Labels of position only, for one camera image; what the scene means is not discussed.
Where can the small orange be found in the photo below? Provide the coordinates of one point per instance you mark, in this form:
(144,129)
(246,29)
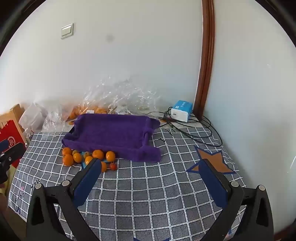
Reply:
(86,154)
(67,151)
(78,157)
(68,160)

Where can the brown cardboard box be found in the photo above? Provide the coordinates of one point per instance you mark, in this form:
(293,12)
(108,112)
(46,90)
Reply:
(13,113)

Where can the clear plastic bag with oranges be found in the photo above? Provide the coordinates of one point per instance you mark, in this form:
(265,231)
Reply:
(62,115)

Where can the red box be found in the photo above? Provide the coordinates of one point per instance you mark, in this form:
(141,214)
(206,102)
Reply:
(9,136)

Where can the white plastic bag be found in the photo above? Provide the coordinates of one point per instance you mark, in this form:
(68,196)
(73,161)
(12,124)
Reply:
(32,117)

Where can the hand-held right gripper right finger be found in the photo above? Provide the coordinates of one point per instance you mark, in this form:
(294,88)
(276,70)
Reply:
(215,183)

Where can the red cherry tomato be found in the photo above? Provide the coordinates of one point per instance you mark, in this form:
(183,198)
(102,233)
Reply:
(113,166)

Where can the oval orange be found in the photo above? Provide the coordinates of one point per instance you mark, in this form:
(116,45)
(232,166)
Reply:
(88,160)

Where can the small greenish citrus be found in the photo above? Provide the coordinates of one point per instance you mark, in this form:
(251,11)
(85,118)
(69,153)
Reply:
(75,152)

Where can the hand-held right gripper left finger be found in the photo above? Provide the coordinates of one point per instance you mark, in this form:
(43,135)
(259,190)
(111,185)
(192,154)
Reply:
(86,182)

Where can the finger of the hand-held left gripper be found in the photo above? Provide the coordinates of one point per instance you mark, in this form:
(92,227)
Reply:
(3,144)
(13,151)

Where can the purple towel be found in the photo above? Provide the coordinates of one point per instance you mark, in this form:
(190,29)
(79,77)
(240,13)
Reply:
(111,132)

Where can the medium orange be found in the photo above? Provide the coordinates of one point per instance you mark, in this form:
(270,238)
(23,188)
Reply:
(104,166)

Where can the grey checked tablecloth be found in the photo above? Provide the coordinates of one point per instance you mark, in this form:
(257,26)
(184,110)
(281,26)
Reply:
(143,185)

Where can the blue and white box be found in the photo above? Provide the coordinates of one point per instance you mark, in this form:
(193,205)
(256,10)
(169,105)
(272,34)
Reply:
(181,112)

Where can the large clear plastic bag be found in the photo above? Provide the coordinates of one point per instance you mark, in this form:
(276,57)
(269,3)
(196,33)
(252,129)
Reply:
(124,97)

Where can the brown wooden door frame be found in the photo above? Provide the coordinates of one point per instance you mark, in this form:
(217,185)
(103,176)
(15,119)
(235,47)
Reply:
(206,46)

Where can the white light switch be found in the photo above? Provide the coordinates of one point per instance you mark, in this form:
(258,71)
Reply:
(67,30)

